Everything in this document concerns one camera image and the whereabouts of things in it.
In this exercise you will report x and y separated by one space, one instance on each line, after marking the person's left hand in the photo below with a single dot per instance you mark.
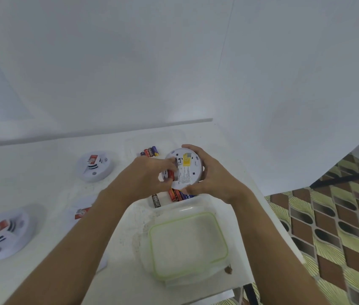
141 181

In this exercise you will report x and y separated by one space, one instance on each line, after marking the person's right hand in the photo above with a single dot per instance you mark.
220 181

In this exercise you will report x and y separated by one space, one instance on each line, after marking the large clear plastic container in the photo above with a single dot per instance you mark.
204 201

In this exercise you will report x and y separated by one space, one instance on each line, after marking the white round smoke detector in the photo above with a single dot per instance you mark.
95 174
1 239
189 174
81 212

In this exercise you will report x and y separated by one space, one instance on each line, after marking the clear battery container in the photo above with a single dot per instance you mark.
128 142

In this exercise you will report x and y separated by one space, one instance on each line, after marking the large green-rimmed clear lid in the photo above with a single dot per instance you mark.
185 244

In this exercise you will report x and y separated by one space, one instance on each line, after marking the white detector mounting plate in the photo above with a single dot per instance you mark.
103 265

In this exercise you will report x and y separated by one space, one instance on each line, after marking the person's left forearm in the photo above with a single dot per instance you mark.
71 250

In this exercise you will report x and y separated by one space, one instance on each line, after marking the person's right forearm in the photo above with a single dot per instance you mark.
278 250

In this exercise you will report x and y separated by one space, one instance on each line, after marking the black metal leg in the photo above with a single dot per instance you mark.
251 295

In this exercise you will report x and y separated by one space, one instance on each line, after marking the black partition base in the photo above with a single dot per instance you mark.
341 181

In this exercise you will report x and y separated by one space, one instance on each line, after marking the white metal table frame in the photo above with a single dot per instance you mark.
217 296

